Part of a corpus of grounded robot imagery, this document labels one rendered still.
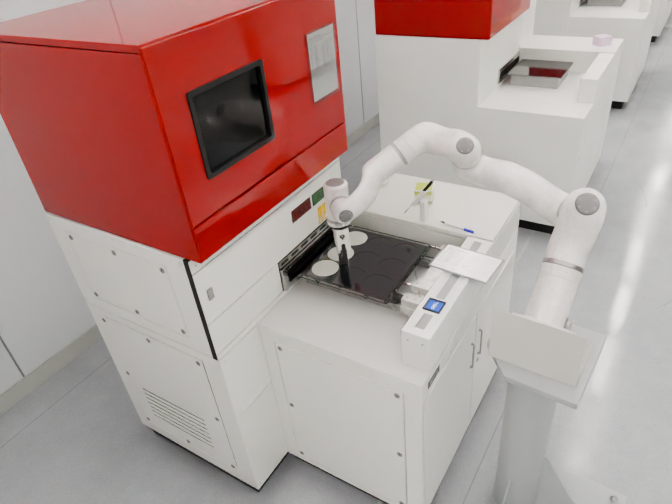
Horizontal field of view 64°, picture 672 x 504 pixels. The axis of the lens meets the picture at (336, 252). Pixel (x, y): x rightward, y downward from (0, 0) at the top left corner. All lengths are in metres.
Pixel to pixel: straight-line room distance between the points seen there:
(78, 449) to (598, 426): 2.36
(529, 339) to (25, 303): 2.42
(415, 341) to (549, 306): 0.40
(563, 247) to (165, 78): 1.18
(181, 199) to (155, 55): 0.36
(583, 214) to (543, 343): 0.38
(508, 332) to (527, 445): 0.51
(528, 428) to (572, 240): 0.65
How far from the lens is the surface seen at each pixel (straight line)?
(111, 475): 2.78
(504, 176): 1.78
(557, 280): 1.71
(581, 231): 1.71
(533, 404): 1.89
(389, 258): 2.02
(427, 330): 1.63
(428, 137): 1.83
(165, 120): 1.39
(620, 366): 3.03
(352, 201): 1.77
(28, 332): 3.23
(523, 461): 2.13
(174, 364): 2.09
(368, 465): 2.17
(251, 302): 1.87
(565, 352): 1.66
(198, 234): 1.53
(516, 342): 1.69
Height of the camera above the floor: 2.08
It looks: 35 degrees down
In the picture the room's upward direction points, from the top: 7 degrees counter-clockwise
